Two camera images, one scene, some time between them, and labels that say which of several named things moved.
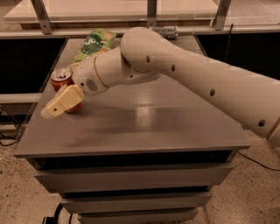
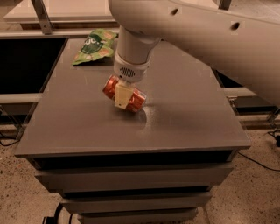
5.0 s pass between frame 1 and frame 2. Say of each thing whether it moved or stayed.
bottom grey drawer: stayed
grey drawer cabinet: stayed
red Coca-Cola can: moved
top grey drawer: stayed
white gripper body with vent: moved
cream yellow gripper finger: moved
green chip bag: stayed
